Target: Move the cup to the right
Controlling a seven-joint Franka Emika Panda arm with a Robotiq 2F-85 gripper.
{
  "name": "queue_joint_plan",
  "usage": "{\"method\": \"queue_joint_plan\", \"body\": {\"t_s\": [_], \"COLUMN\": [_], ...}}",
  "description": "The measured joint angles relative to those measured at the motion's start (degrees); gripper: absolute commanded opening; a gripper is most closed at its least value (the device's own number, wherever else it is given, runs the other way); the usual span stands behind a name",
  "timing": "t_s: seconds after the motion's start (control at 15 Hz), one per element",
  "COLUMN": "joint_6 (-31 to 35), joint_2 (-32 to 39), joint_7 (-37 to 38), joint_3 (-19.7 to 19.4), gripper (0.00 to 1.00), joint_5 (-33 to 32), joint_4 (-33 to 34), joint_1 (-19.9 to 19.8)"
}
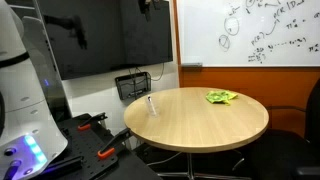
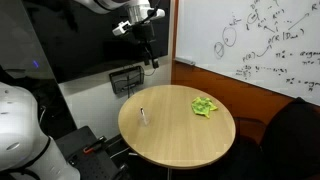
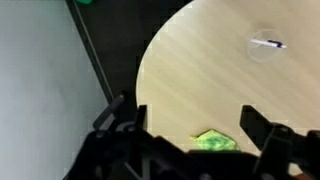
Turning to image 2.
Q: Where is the round wooden table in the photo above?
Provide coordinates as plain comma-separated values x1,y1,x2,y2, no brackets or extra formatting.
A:
118,85,236,179

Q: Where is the black office chair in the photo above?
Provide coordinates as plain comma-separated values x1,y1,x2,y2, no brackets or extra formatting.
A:
228,97,320,180

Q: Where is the red handled tool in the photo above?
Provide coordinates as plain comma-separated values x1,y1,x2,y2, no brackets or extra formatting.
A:
83,136,107,154

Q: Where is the white marker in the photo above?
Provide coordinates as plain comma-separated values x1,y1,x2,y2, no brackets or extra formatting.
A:
140,107,148,125

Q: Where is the white whiteboard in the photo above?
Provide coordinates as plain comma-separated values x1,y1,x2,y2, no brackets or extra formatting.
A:
176,0,320,105

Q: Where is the black perforated platform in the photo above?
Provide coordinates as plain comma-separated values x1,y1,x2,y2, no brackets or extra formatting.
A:
56,126,130,180

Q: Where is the black wire basket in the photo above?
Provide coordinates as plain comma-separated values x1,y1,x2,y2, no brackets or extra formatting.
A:
109,66,144,94

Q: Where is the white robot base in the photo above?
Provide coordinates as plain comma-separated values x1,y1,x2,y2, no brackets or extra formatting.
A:
0,82,80,180

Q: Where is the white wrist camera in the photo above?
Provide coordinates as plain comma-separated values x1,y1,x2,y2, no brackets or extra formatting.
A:
112,21,131,36

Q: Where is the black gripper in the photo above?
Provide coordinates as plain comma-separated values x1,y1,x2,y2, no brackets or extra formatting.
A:
133,23,159,69

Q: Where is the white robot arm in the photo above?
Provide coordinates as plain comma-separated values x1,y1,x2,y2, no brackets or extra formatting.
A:
75,0,166,69

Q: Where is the green yellow cloth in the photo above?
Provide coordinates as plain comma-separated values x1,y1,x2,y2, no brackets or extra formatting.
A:
191,97,218,118

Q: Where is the clear plastic cup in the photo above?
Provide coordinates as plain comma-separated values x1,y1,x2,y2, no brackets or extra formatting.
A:
140,107,150,126

